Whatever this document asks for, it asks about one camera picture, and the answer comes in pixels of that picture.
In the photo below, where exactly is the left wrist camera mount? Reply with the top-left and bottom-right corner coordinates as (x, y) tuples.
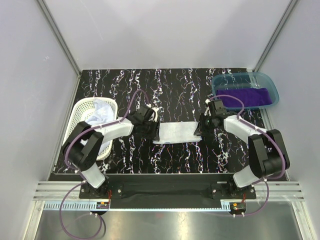
(149, 107), (159, 122)

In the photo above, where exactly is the connector box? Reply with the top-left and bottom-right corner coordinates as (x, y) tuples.
(231, 202), (247, 212)
(96, 201), (110, 210)

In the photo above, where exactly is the teal transparent plastic tray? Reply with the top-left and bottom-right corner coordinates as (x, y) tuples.
(211, 72), (280, 111)

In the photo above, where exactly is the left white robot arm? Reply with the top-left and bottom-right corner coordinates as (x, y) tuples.
(61, 104), (160, 198)

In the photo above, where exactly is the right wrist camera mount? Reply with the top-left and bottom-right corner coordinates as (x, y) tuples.
(204, 99), (211, 116)

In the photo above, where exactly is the white plastic basket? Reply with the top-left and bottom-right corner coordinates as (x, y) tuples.
(61, 97), (119, 161)

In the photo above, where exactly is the left connector box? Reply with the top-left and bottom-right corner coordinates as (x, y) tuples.
(96, 201), (110, 210)

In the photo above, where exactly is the light blue towel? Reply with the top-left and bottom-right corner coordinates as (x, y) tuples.
(153, 121), (202, 145)

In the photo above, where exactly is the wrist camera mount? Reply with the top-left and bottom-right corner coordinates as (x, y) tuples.
(149, 107), (159, 122)
(204, 99), (211, 116)

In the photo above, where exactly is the pale lavender towel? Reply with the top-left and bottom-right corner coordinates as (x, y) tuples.
(78, 97), (118, 161)

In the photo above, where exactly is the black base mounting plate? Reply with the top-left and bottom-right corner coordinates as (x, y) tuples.
(79, 173), (257, 210)

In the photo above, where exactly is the right connector box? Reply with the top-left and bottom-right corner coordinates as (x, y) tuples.
(231, 202), (247, 212)

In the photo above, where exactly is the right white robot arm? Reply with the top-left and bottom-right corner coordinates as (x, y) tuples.
(194, 98), (290, 199)

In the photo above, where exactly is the purple towel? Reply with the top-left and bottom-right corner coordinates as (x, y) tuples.
(216, 88), (273, 108)

